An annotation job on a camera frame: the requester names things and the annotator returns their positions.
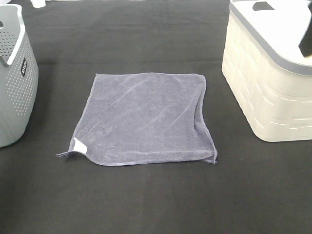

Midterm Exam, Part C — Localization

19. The cream lidded storage box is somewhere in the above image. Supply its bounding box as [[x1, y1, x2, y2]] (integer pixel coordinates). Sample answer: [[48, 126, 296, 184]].
[[222, 0, 312, 142]]

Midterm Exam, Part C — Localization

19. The grey-blue microfibre towel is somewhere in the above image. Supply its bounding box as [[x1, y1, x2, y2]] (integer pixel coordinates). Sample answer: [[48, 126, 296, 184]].
[[59, 73, 217, 166]]

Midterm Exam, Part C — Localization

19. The white object at table edge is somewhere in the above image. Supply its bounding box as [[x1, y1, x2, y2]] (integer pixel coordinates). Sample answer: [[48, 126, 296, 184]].
[[30, 0, 46, 8]]

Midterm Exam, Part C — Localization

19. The black table cloth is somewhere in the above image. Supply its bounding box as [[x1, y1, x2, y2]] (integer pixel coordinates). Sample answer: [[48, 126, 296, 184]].
[[0, 0, 312, 234]]

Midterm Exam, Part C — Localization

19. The grey perforated laundry basket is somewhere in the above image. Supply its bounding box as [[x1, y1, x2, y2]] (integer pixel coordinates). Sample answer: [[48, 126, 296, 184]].
[[0, 4, 39, 147]]

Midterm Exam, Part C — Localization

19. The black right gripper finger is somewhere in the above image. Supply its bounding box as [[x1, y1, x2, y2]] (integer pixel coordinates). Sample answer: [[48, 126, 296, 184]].
[[298, 4, 312, 59]]

